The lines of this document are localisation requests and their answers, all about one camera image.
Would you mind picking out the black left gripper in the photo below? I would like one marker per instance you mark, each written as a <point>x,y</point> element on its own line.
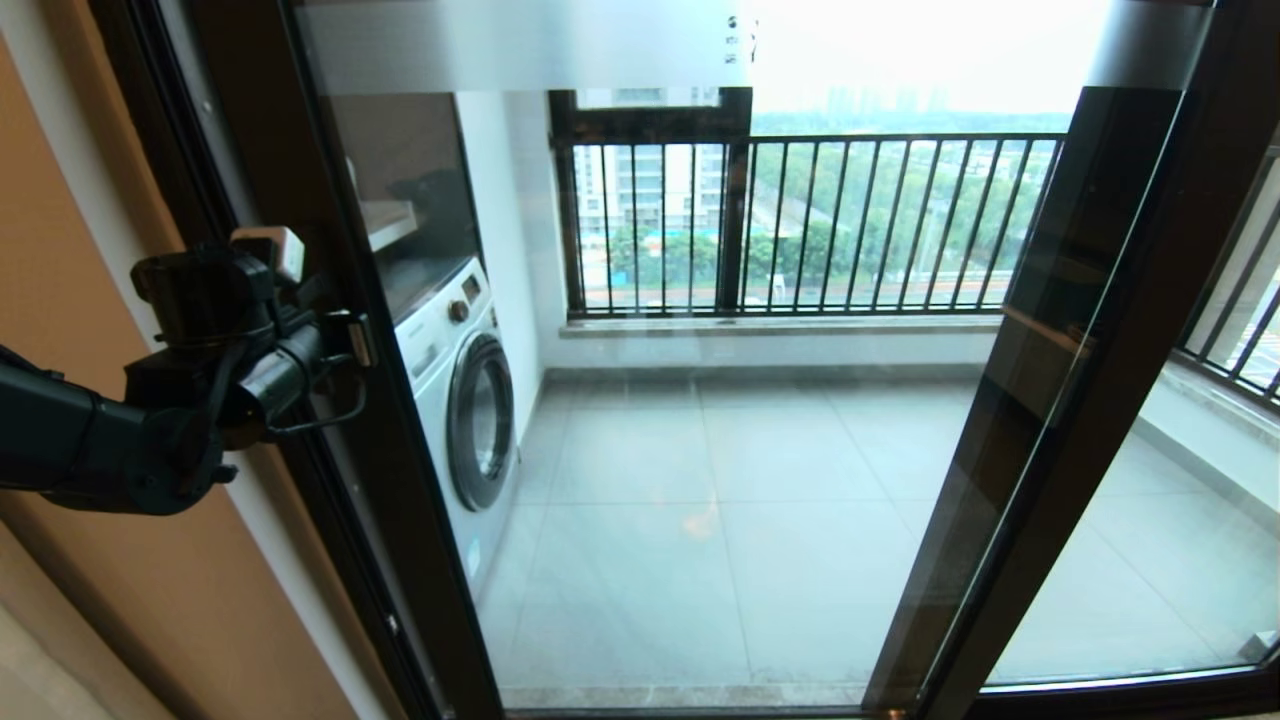
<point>300,355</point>

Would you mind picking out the dark framed sliding glass door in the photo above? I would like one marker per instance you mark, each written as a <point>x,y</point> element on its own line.
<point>420,500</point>

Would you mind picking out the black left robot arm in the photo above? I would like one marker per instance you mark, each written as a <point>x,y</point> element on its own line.
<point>60,430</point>

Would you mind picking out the white shelf board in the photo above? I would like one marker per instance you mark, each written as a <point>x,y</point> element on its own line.
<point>390,222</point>

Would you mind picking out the silver front-load washing machine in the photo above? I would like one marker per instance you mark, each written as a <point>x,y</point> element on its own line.
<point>470,430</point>

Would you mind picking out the grey stone balcony sill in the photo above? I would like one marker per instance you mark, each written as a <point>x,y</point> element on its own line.
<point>800,327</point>

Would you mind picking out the black balcony railing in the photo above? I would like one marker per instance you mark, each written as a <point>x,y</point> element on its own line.
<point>900,139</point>

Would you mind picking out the grey stone side sill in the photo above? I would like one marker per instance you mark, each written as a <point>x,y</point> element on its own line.
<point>1220,415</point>

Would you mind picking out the dark outer door frame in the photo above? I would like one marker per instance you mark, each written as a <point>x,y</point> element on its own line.
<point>165,100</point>

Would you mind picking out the dark balcony window frame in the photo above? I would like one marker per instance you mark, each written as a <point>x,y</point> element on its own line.
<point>735,220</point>

